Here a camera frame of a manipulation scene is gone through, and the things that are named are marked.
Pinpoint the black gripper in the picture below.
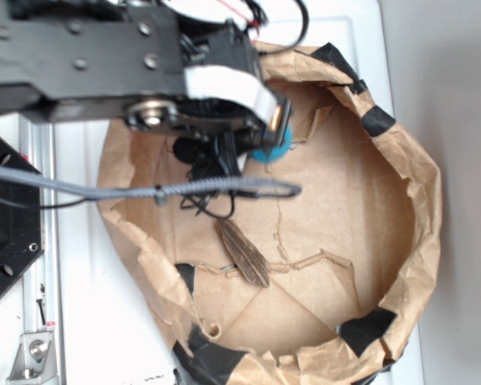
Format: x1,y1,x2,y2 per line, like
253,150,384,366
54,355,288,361
125,19,291,152

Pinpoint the blue ball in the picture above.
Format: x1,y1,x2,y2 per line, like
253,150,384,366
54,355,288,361
249,125,293,164

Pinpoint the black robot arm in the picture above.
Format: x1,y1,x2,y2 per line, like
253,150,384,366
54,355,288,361
0,1,290,151

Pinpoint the brown wood bark piece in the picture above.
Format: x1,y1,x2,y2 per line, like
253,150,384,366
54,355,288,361
216,219,270,288

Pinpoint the red wire bundle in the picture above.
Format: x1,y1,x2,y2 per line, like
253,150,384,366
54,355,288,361
220,0,272,29

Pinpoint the black cable over arm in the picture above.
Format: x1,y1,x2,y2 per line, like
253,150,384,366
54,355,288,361
240,0,309,51

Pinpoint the grey braided cable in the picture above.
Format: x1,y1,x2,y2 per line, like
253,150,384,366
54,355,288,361
0,162,304,201

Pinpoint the aluminium extrusion rail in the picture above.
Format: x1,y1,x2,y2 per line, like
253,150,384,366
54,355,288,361
6,111,67,385

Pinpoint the brown paper bag enclosure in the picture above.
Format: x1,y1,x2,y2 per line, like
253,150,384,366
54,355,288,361
99,44,442,384

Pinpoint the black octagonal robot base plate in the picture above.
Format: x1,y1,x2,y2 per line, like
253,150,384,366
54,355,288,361
0,137,43,300

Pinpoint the metal corner bracket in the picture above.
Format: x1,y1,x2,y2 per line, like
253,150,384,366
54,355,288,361
6,331,58,384

